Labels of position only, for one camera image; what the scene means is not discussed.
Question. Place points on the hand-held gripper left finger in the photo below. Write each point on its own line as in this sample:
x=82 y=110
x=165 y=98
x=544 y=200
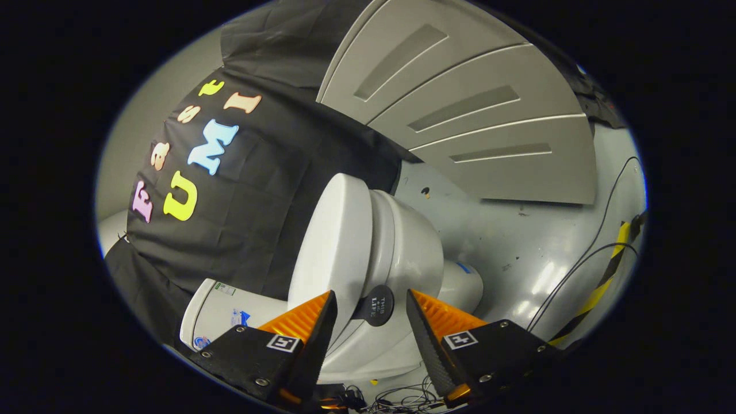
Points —
x=319 y=345

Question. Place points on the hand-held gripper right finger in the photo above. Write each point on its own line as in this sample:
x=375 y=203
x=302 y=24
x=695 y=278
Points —
x=431 y=351

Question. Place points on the round black lid tab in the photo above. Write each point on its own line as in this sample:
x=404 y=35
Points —
x=378 y=305

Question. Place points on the white toilet lid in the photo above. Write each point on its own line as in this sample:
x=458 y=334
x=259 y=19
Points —
x=333 y=241

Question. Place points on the orange black tool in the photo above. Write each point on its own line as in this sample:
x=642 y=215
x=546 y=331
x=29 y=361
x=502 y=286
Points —
x=339 y=402

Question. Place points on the black backdrop cloth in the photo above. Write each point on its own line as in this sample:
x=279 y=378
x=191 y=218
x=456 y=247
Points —
x=259 y=218

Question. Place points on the yellow black striped tape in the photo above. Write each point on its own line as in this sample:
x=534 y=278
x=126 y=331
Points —
x=598 y=290

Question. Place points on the grey drawer cabinet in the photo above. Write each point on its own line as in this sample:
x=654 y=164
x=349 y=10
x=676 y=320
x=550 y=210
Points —
x=489 y=75

